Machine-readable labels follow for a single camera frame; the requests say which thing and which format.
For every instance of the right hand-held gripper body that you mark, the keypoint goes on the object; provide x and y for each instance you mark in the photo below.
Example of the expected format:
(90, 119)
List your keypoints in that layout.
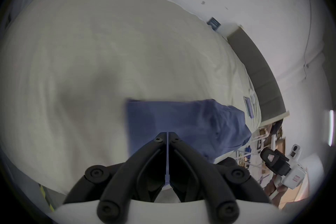
(294, 173)

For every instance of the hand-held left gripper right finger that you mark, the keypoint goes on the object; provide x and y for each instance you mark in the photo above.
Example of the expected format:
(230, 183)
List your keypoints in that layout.
(210, 175)

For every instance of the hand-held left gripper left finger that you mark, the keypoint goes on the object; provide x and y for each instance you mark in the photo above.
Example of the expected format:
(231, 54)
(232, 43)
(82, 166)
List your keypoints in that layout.
(123, 173)

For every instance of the dark blue shirt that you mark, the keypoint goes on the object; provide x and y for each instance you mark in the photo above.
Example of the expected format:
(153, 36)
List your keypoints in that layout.
(183, 120)

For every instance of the person's right hand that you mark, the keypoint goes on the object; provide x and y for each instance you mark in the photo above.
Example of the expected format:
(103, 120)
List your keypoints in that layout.
(277, 191)

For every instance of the small blue-edged card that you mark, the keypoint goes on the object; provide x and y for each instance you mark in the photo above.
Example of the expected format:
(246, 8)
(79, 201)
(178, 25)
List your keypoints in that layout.
(247, 107)

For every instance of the grey padded headboard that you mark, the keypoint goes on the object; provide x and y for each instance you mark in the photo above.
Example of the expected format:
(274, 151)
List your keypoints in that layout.
(259, 73)

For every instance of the bed with beige sheet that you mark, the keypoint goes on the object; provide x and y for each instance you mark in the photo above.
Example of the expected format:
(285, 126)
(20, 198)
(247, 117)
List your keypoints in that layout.
(105, 60)

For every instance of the small blue striped object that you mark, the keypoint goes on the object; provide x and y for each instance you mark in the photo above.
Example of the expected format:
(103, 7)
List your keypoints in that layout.
(214, 24)

